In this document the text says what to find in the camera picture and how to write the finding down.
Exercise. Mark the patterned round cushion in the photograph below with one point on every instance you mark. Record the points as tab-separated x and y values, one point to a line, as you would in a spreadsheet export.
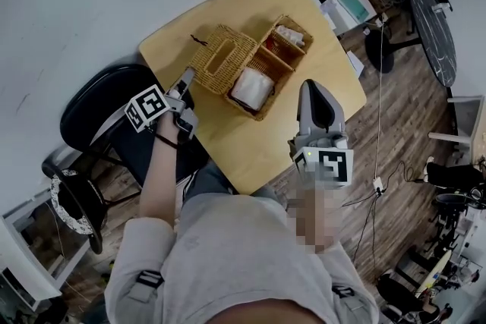
57	201

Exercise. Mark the black wrist band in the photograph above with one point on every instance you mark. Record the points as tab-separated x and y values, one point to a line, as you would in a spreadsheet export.
167	141

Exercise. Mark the black folding chair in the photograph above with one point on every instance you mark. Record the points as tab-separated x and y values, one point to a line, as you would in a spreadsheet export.
98	102

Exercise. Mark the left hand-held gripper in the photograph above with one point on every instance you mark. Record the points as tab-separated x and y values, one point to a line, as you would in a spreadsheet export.
148	104

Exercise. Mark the black curved frame stool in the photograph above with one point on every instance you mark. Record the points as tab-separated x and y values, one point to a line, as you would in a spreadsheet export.
91	224

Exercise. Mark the person's grey sweatshirt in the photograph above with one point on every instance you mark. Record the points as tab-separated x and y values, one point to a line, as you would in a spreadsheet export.
243	262

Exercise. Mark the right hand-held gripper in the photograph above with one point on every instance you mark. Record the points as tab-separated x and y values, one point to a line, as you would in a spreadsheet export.
334	163

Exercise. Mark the red small item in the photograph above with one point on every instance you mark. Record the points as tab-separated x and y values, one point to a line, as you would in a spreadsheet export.
272	43

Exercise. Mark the wicker tissue box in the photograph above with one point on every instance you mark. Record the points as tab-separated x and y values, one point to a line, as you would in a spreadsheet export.
239	49

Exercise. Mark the person's left hand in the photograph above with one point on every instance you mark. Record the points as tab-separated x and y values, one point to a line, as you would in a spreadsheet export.
169	129

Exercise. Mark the white box with teal top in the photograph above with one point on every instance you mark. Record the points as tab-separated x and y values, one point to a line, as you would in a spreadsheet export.
357	5

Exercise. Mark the black bag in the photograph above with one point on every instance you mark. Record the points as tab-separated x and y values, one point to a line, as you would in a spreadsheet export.
70	197

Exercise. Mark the white toaster oven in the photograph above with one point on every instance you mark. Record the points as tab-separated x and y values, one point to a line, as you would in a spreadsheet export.
336	17

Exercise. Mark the cream oval board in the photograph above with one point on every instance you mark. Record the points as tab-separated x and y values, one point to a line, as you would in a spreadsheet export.
436	271

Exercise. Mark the small clear bottle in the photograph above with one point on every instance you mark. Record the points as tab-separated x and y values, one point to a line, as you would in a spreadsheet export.
441	7

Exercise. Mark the white power strip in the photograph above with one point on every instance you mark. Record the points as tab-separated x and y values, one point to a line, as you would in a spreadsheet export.
378	185

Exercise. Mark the black round marble table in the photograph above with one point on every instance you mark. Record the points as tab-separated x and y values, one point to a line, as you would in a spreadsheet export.
433	38

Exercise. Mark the white side table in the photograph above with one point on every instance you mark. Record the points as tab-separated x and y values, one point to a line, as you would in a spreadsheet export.
38	262

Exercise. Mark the person's right forearm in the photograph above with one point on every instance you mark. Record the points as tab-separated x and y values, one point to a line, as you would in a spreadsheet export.
315	220

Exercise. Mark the small white table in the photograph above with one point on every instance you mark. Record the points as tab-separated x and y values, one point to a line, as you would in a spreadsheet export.
465	117

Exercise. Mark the person's blue jeans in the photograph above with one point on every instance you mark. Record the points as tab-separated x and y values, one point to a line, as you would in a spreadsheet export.
212	182

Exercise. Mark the white small packets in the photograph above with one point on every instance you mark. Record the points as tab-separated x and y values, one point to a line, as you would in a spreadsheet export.
290	35

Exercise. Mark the person's left forearm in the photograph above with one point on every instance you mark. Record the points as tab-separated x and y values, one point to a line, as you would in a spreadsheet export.
157	182

